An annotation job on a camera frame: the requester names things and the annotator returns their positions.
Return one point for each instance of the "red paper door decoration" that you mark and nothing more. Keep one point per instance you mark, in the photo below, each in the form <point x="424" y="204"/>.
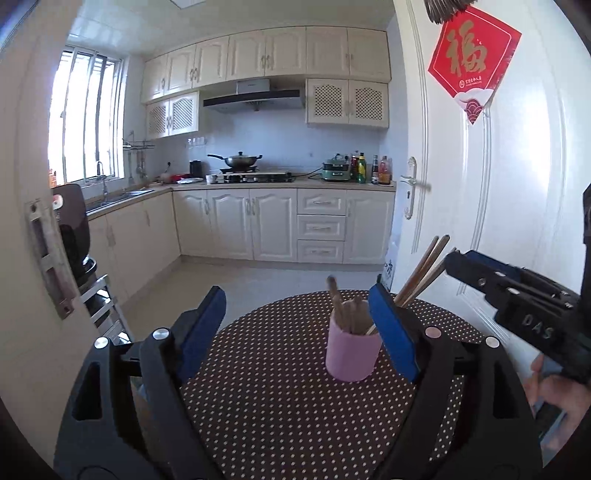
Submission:
<point x="466" y="55"/>

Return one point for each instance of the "range hood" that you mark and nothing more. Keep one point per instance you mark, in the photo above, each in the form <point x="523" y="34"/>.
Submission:
<point x="254" y="99"/>

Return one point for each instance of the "brown polka dot tablecloth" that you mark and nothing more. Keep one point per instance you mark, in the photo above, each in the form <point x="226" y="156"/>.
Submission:
<point x="277" y="392"/>

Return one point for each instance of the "kitchen countertop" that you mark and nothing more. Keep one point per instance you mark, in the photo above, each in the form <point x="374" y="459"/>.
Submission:
<point x="309" y="183"/>

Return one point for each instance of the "person's right hand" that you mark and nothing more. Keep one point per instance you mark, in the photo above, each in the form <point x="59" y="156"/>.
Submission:
<point x="558" y="394"/>

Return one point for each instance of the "fan-shaped door ornament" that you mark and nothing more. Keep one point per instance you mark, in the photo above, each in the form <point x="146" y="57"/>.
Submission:
<point x="443" y="9"/>

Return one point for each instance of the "red dish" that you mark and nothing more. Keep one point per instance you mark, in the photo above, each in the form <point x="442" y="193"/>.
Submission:
<point x="179" y="177"/>

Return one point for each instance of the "wall power outlets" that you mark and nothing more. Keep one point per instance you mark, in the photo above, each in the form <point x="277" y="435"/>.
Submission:
<point x="196" y="141"/>

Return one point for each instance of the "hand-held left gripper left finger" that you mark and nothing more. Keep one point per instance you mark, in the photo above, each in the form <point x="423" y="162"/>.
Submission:
<point x="203" y="332"/>

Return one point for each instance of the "dark brown appliance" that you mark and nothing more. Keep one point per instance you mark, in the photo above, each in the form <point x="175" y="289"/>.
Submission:
<point x="71" y="221"/>

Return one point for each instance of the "cream cabinet drawer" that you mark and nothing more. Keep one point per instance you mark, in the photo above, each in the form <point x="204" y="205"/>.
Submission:
<point x="322" y="202"/>
<point x="321" y="227"/>
<point x="321" y="251"/>

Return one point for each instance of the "black kettle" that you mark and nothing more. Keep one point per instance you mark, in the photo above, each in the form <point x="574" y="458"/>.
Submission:
<point x="196" y="168"/>

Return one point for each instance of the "bunch of wooden chopsticks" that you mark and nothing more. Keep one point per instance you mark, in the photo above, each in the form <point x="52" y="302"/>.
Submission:
<point x="336" y="300"/>

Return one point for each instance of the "wall utensil rail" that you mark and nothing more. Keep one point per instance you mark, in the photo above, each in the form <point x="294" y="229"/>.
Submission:
<point x="138" y="144"/>

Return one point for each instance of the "black wok with lid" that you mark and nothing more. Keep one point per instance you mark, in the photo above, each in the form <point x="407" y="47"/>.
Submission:
<point x="240" y="161"/>

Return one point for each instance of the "metal faucet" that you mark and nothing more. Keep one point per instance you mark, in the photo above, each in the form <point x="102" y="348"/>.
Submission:
<point x="104" y="182"/>

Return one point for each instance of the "green sauce bottle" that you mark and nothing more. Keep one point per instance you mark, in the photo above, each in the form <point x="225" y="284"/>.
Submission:
<point x="362" y="170"/>

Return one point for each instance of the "red-brown sauce bottle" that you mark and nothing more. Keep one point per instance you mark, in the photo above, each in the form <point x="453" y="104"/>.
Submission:
<point x="353" y="168"/>

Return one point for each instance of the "white door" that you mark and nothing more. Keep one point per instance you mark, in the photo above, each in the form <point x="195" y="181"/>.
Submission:
<point x="508" y="184"/>

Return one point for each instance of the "dark sauce bottle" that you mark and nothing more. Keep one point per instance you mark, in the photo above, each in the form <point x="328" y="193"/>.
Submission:
<point x="375" y="170"/>

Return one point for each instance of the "ceiling light panel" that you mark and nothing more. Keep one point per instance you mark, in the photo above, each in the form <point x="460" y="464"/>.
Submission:
<point x="198" y="2"/>

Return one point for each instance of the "steel sink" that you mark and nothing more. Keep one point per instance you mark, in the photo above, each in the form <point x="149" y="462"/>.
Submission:
<point x="124" y="194"/>

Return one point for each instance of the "green electric cooker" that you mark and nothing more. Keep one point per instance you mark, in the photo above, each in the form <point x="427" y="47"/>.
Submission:
<point x="336" y="171"/>

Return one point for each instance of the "gas stove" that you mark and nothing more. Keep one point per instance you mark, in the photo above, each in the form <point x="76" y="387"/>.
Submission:
<point x="258" y="176"/>

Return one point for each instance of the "barred kitchen window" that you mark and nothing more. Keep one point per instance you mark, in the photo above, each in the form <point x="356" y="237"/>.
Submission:
<point x="87" y="115"/>

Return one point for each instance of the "hanging kitchen utensils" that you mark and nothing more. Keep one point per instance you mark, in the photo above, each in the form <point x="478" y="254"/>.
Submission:
<point x="138" y="166"/>

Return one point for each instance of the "pink cup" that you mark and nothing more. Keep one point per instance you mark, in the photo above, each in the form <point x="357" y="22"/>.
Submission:
<point x="351" y="355"/>

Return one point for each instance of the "red-capped sauce bottle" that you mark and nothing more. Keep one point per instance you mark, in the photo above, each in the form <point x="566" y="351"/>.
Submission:
<point x="386" y="174"/>

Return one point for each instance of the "metal door strike plate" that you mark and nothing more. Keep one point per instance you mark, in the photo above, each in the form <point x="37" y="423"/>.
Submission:
<point x="48" y="263"/>

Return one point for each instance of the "cream lattice door cabinet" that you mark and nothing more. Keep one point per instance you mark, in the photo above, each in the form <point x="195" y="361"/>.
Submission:
<point x="346" y="104"/>
<point x="173" y="115"/>

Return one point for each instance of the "white plate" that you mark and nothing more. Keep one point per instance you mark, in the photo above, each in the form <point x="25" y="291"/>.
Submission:
<point x="191" y="181"/>

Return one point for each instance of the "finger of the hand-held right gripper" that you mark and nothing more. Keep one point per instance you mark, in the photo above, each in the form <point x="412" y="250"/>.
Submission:
<point x="471" y="274"/>
<point x="508" y="271"/>

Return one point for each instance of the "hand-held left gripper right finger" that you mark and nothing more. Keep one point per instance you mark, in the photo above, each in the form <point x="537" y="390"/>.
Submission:
<point x="392" y="332"/>

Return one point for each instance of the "cream wall cabinets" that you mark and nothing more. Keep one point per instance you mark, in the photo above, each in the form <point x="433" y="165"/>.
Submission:
<point x="277" y="50"/>

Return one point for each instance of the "cream base cabinets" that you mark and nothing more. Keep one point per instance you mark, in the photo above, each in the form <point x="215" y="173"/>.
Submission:
<point x="221" y="221"/>

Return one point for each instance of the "metal rack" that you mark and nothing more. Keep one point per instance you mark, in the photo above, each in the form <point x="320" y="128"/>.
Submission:
<point x="99" y="295"/>

